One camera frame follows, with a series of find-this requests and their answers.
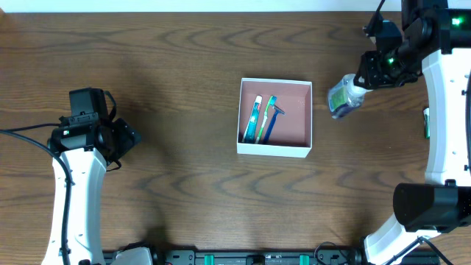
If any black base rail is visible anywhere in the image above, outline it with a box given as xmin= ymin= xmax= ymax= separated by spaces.
xmin=102 ymin=247 xmax=369 ymax=265

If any green white toothbrush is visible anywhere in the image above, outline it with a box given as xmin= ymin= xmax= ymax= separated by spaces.
xmin=255 ymin=95 xmax=277 ymax=144

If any green white soap bar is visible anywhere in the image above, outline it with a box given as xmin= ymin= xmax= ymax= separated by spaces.
xmin=423 ymin=107 xmax=431 ymax=139

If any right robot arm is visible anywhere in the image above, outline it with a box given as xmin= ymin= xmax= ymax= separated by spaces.
xmin=354 ymin=1 xmax=470 ymax=264

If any green toothpaste tube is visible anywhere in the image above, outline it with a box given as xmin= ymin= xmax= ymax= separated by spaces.
xmin=242 ymin=95 xmax=263 ymax=144

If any white box pink interior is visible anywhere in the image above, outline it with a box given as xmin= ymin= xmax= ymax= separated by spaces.
xmin=236 ymin=78 xmax=313 ymax=158

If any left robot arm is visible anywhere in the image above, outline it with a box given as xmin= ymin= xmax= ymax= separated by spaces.
xmin=43 ymin=113 xmax=141 ymax=264

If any clear foam pump bottle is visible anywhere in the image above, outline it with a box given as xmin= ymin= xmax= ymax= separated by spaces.
xmin=327 ymin=74 xmax=369 ymax=119

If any blue disposable razor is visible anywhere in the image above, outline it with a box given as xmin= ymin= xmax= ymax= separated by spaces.
xmin=263 ymin=105 xmax=286 ymax=144

